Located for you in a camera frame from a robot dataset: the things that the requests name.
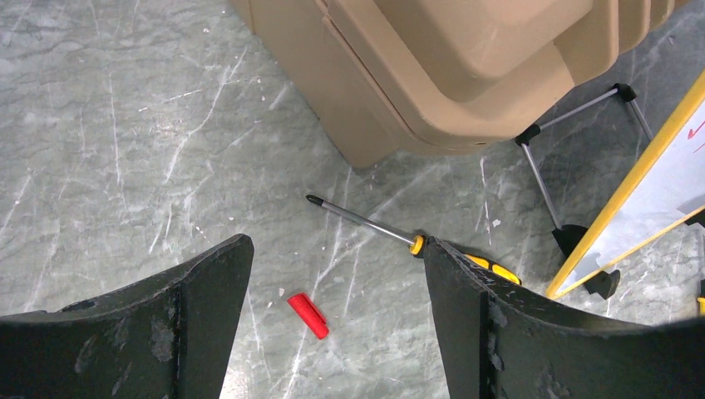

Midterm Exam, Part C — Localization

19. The tan plastic toolbox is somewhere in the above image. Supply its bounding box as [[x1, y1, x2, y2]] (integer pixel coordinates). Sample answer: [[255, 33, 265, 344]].
[[234, 0, 681, 168]]

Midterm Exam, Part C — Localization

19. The yellow handle screwdriver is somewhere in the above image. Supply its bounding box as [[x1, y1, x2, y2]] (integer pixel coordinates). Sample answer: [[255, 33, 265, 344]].
[[697, 279, 705, 316]]

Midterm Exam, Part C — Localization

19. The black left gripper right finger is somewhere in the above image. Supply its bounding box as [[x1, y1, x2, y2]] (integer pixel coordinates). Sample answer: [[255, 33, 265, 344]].
[[423, 238, 704, 398]]

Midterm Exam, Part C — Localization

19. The yellow-framed whiteboard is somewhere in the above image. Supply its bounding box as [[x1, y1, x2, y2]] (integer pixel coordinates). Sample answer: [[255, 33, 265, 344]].
[[545, 76, 704, 299]]

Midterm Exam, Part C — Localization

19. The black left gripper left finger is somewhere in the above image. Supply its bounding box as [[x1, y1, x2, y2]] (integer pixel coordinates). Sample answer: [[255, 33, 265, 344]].
[[1, 234, 254, 398]]

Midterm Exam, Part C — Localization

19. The red marker cap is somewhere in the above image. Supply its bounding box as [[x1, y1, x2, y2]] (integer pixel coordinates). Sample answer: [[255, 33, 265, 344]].
[[287, 293, 329, 340]]

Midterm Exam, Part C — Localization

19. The black orange screwdriver on table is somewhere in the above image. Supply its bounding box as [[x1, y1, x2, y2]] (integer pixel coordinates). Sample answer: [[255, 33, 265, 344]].
[[305, 195, 522, 285]]

